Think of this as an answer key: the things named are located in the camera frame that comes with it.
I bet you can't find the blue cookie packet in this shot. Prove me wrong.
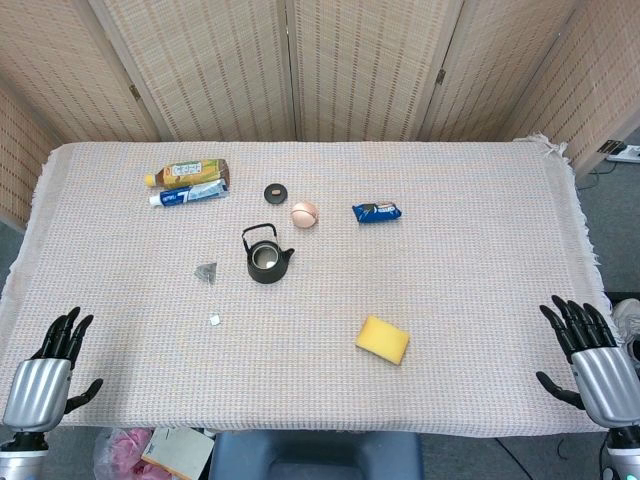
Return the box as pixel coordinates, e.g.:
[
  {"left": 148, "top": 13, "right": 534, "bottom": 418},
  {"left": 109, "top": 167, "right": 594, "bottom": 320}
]
[{"left": 351, "top": 200, "right": 404, "bottom": 225}]

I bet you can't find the white power strip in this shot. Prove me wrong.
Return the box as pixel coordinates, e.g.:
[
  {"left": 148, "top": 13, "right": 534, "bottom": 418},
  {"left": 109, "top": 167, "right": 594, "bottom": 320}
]
[{"left": 606, "top": 143, "right": 640, "bottom": 164}]

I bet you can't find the pink ball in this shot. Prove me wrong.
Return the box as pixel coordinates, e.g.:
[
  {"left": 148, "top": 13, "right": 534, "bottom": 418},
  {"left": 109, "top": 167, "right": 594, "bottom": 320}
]
[{"left": 290, "top": 201, "right": 320, "bottom": 230}]

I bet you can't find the white book with orange edge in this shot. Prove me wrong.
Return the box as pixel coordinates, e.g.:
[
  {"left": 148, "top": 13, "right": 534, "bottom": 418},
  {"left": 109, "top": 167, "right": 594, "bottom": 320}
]
[{"left": 140, "top": 426, "right": 216, "bottom": 480}]

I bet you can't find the yellow sponge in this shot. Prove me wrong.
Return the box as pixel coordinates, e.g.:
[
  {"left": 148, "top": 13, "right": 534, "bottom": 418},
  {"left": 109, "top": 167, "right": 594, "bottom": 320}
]
[{"left": 355, "top": 314, "right": 411, "bottom": 367}]

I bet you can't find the black floor cable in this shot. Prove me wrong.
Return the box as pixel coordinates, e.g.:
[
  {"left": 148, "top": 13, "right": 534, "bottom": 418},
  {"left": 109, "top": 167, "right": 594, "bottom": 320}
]
[{"left": 494, "top": 437, "right": 532, "bottom": 480}]

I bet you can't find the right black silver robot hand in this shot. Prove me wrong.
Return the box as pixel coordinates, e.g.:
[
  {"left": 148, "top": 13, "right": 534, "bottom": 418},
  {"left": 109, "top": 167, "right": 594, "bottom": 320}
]
[{"left": 535, "top": 294, "right": 640, "bottom": 430}]

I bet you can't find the black cast iron teapot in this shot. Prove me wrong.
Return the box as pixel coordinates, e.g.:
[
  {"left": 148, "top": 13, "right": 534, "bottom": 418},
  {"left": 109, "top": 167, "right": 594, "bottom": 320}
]
[{"left": 241, "top": 223, "right": 296, "bottom": 286}]

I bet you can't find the woven bamboo folding screen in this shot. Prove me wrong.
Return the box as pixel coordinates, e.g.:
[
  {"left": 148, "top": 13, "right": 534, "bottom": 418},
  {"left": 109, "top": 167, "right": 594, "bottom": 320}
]
[{"left": 0, "top": 0, "right": 640, "bottom": 231}]

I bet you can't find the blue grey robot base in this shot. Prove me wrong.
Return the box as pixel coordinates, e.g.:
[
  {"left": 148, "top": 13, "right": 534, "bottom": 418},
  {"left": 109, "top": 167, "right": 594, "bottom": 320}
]
[{"left": 208, "top": 430, "right": 425, "bottom": 480}]

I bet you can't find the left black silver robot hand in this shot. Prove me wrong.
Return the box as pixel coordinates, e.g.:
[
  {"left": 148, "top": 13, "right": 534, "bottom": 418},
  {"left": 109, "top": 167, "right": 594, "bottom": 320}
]
[{"left": 1, "top": 306, "right": 105, "bottom": 432}]

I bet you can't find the yellow drink bottle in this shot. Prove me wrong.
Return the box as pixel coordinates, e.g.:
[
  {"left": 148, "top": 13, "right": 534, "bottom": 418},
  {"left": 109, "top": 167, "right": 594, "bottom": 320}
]
[{"left": 144, "top": 158, "right": 232, "bottom": 189}]

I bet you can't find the pale woven tablecloth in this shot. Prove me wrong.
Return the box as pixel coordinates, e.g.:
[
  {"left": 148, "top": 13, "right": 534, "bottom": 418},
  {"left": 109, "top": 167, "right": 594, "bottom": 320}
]
[{"left": 0, "top": 132, "right": 614, "bottom": 439}]

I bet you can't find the pyramid tea bag with tag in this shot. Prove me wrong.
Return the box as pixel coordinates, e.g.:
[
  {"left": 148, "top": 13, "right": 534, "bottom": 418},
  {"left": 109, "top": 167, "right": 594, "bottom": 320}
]
[{"left": 193, "top": 261, "right": 225, "bottom": 328}]

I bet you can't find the blue white toothpaste tube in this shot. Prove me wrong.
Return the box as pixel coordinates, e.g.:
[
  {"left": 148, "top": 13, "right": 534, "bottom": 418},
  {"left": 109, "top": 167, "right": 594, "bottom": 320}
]
[{"left": 148, "top": 178, "right": 230, "bottom": 208}]

